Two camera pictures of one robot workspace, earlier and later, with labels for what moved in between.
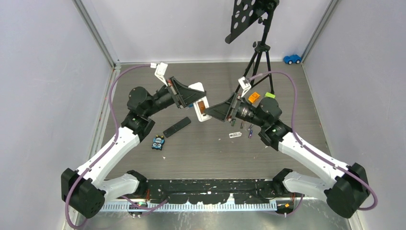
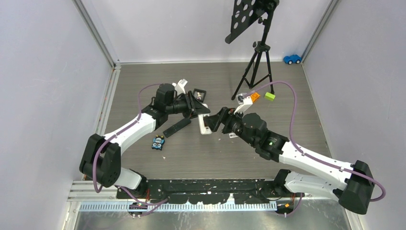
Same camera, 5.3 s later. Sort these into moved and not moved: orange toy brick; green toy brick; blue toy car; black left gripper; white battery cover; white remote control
Moved: black left gripper; white remote control
Not moved: blue toy car; orange toy brick; white battery cover; green toy brick
